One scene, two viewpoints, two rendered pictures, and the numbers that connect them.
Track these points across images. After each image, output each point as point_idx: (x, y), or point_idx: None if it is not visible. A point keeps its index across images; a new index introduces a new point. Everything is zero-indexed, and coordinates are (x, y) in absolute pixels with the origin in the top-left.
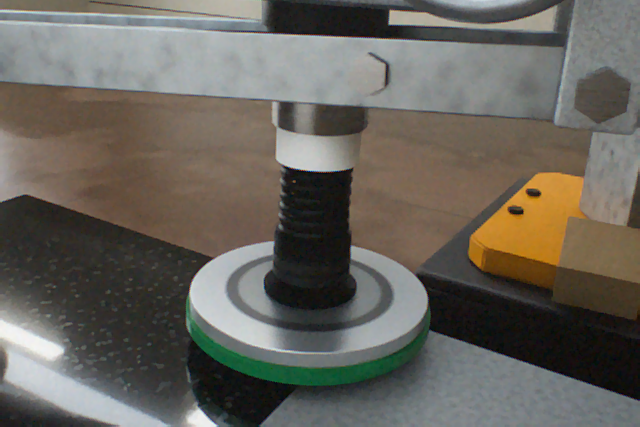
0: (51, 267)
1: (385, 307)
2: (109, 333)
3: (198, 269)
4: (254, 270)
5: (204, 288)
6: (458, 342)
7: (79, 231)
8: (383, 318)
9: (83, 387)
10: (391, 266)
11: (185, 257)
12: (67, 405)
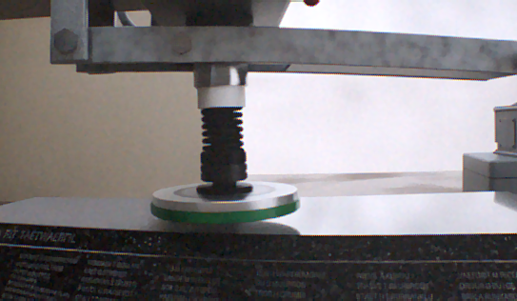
0: (423, 214)
1: (177, 190)
2: (328, 209)
3: (337, 229)
4: (265, 190)
5: (281, 185)
6: (130, 229)
7: (470, 226)
8: (177, 189)
9: (306, 202)
10: (176, 199)
11: (360, 230)
12: (303, 200)
